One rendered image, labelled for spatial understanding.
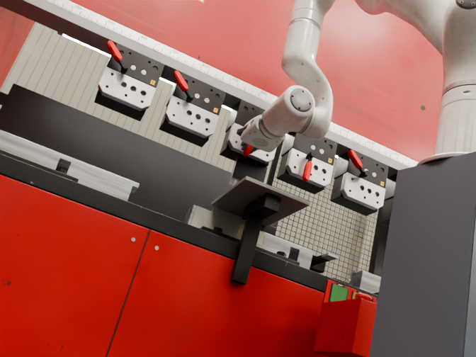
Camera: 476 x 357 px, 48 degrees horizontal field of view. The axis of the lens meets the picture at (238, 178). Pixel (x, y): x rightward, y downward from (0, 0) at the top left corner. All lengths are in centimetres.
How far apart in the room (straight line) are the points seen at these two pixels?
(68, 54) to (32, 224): 356
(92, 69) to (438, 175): 402
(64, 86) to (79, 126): 259
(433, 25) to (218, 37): 67
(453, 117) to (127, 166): 127
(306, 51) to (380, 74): 61
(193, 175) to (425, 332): 135
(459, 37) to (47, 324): 106
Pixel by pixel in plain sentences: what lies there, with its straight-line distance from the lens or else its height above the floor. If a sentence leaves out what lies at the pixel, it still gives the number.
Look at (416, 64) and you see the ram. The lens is 210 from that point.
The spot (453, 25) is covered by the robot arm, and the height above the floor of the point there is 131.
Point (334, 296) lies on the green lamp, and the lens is 137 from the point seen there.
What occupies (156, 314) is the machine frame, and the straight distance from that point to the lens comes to 130.
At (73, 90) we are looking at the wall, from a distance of 467.
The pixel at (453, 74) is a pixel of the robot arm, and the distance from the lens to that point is 121.
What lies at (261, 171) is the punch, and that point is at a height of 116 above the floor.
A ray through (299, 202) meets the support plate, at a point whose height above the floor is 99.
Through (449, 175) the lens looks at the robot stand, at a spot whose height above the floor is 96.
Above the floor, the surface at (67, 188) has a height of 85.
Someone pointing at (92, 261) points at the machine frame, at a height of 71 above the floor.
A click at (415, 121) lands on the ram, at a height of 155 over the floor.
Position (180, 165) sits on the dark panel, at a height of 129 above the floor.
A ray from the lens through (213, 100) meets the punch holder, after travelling 161.
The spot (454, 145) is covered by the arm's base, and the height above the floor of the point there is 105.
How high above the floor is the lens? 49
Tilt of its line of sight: 23 degrees up
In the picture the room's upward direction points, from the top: 16 degrees clockwise
